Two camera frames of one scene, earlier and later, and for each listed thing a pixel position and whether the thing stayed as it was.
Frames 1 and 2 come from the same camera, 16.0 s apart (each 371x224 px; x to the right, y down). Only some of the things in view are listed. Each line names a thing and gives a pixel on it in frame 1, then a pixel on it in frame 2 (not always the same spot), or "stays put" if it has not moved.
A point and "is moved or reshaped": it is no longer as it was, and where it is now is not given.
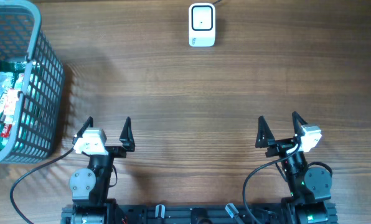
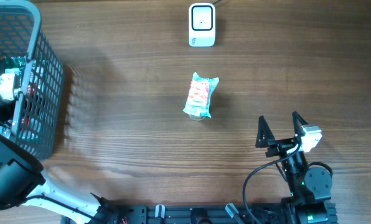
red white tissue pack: (12, 98) is moved or reshaped
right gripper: (279, 146) stays put
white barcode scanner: (201, 25) stays put
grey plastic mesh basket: (14, 33) stays put
